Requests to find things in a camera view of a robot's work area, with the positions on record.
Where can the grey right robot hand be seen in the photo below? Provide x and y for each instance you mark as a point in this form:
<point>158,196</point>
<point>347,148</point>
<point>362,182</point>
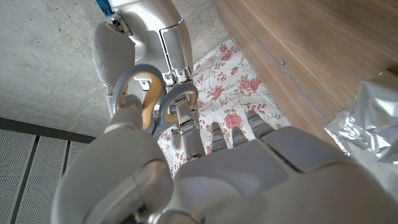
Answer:
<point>149,34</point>

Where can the crumpled aluminum foil sheet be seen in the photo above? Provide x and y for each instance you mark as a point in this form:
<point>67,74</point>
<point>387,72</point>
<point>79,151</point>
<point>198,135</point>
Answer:
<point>370,124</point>

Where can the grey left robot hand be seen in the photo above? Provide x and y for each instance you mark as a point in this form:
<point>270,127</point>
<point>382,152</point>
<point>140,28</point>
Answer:
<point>248,193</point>

